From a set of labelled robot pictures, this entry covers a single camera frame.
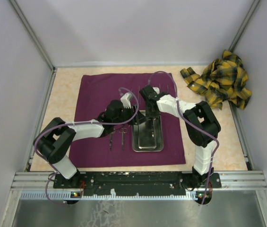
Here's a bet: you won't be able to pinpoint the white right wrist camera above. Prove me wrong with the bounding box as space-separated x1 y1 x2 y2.
153 87 160 94

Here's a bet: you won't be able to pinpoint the small steel scissors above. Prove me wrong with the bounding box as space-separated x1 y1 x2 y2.
148 119 156 138

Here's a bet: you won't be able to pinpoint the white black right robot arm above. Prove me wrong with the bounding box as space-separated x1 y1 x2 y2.
139 85 221 187

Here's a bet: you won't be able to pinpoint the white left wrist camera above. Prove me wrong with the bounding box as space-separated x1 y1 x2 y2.
120 92 133 109

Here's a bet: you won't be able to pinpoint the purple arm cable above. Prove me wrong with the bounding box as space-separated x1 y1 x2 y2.
147 71 219 205
34 87 138 205

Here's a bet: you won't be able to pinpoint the surgical scissors steel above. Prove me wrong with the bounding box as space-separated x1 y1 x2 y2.
119 128 128 151

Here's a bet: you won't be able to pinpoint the yellow plaid shirt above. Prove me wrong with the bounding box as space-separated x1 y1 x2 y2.
180 50 252 110

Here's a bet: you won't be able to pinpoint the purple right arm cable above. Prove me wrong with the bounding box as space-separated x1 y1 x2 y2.
147 71 219 205

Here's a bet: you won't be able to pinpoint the purple cloth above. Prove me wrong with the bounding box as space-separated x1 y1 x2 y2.
69 73 186 168

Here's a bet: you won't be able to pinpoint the steel instrument tray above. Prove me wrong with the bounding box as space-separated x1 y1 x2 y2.
132 117 164 152

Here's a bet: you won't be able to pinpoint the aluminium frame rail front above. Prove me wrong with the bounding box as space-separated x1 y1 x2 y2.
11 171 267 204

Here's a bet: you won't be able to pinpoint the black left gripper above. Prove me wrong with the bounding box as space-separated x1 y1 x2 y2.
113 104 149 126

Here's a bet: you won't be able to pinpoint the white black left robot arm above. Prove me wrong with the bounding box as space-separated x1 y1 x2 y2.
33 100 146 188

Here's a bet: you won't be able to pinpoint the steel forceps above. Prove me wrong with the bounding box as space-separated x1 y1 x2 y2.
109 130 116 152

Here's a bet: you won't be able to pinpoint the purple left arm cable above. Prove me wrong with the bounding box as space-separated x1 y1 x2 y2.
34 87 138 205

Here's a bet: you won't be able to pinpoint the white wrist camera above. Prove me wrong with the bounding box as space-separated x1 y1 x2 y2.
153 87 160 94
120 92 133 109

